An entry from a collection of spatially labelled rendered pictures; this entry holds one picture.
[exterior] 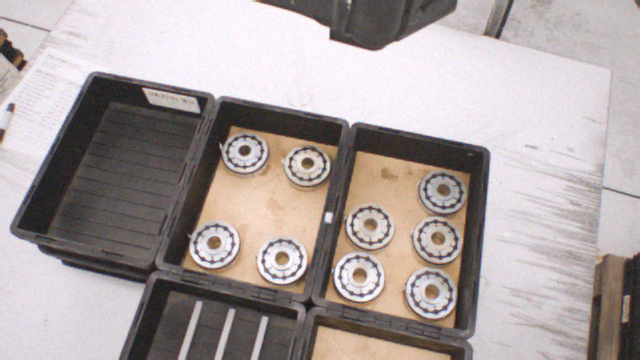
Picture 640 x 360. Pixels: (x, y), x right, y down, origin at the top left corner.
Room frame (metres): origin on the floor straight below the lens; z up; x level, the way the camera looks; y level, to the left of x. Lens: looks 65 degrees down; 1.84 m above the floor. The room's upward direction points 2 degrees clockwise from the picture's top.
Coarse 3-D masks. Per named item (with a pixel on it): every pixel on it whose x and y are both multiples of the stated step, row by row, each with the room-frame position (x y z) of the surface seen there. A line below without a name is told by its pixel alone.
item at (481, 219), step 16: (352, 128) 0.55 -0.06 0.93; (368, 128) 0.56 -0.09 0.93; (384, 128) 0.56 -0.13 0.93; (352, 144) 0.52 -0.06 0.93; (448, 144) 0.52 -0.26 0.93; (464, 144) 0.52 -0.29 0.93; (336, 192) 0.40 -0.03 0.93; (480, 192) 0.42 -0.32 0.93; (336, 208) 0.37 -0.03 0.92; (480, 208) 0.38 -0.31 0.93; (480, 224) 0.35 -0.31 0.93; (480, 240) 0.31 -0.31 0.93; (320, 256) 0.27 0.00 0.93; (480, 256) 0.28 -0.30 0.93; (320, 272) 0.24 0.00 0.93; (480, 272) 0.25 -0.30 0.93; (320, 288) 0.21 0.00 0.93; (320, 304) 0.18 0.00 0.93; (336, 304) 0.18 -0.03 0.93; (384, 320) 0.16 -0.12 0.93; (400, 320) 0.16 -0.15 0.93; (416, 320) 0.16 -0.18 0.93; (464, 336) 0.13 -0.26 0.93
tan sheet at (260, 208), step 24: (288, 144) 0.57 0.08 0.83; (312, 144) 0.57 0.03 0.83; (216, 192) 0.44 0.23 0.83; (240, 192) 0.44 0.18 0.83; (264, 192) 0.44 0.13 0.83; (288, 192) 0.45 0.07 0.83; (312, 192) 0.45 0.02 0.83; (216, 216) 0.38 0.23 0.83; (240, 216) 0.39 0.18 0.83; (264, 216) 0.39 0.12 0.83; (288, 216) 0.39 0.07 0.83; (312, 216) 0.39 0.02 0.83; (264, 240) 0.33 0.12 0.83; (312, 240) 0.34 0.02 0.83; (192, 264) 0.28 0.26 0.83; (240, 264) 0.28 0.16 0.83; (288, 288) 0.23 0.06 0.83
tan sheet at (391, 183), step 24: (360, 168) 0.51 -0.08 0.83; (384, 168) 0.51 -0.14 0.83; (408, 168) 0.51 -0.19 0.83; (432, 168) 0.52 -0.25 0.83; (360, 192) 0.45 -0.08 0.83; (384, 192) 0.45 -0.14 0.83; (408, 192) 0.45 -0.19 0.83; (408, 216) 0.40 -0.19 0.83; (432, 216) 0.40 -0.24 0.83; (456, 216) 0.40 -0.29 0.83; (408, 240) 0.34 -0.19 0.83; (432, 240) 0.34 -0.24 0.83; (336, 264) 0.29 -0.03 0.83; (384, 264) 0.29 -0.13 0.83; (408, 264) 0.29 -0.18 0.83; (456, 264) 0.29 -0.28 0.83; (384, 288) 0.24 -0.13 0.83; (456, 288) 0.24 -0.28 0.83; (384, 312) 0.19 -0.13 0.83; (408, 312) 0.19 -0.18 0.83
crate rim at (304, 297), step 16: (224, 96) 0.63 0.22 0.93; (288, 112) 0.59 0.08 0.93; (304, 112) 0.59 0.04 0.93; (208, 128) 0.55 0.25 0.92; (336, 160) 0.48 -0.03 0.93; (192, 176) 0.43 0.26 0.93; (336, 176) 0.44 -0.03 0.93; (176, 208) 0.36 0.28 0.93; (176, 224) 0.33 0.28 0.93; (320, 224) 0.34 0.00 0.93; (320, 240) 0.30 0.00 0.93; (160, 256) 0.26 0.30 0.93; (176, 272) 0.23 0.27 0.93; (256, 288) 0.21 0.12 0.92; (272, 288) 0.21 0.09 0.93; (304, 288) 0.21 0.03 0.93
